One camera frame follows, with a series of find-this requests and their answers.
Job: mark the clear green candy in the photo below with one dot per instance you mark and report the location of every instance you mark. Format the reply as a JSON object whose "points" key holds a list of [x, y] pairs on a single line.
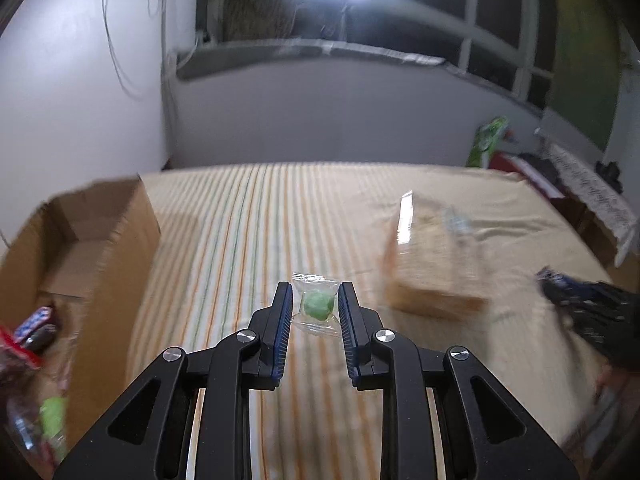
{"points": [[317, 305]]}

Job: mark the striped tablecloth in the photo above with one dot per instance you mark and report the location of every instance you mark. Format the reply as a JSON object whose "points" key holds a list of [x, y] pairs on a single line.
{"points": [[240, 220]]}

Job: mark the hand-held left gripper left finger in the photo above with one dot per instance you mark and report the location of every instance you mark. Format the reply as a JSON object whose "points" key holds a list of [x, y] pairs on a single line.
{"points": [[282, 325]]}

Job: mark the bagged sliced bread loaf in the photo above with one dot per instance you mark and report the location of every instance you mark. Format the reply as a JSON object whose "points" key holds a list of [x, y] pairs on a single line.
{"points": [[430, 270]]}

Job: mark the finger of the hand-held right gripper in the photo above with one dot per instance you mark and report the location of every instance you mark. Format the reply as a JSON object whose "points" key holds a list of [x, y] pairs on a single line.
{"points": [[552, 277]]}

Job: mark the small black object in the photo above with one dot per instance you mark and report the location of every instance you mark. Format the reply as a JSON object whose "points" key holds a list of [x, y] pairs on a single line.
{"points": [[609, 175]]}

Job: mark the red object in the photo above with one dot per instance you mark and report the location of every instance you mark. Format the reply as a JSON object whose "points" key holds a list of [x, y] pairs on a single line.
{"points": [[505, 164]]}

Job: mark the white lace cloth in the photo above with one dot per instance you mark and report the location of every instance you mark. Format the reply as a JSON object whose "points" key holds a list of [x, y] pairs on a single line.
{"points": [[595, 190]]}

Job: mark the grey window ledge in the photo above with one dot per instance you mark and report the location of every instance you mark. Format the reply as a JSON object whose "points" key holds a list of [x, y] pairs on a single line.
{"points": [[300, 50]]}

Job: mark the clear red-topped cookie packet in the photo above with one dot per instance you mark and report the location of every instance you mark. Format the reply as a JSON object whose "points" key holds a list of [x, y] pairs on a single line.
{"points": [[15, 355]]}

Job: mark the green and red cake packet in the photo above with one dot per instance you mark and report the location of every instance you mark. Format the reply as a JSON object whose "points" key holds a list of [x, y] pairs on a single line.
{"points": [[50, 412]]}

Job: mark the green snack bag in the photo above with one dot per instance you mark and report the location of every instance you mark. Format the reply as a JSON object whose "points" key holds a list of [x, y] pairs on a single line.
{"points": [[487, 140]]}

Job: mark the brown cardboard box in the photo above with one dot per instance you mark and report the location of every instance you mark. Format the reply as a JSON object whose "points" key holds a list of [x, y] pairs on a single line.
{"points": [[100, 260]]}

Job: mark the green wall hanging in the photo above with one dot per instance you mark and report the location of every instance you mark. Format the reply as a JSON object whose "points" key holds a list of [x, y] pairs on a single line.
{"points": [[585, 60]]}

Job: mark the wicker basket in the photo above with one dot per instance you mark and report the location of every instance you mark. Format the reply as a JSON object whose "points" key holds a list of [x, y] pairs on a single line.
{"points": [[257, 17]]}

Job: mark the brown chocolate bar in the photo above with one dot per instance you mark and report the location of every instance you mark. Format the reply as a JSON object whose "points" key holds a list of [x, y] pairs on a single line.
{"points": [[40, 327]]}

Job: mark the white framed window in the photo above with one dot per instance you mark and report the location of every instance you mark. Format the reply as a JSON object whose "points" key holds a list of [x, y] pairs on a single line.
{"points": [[470, 40]]}

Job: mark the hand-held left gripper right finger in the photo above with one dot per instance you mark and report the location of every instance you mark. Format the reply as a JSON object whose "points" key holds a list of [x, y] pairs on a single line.
{"points": [[346, 330]]}

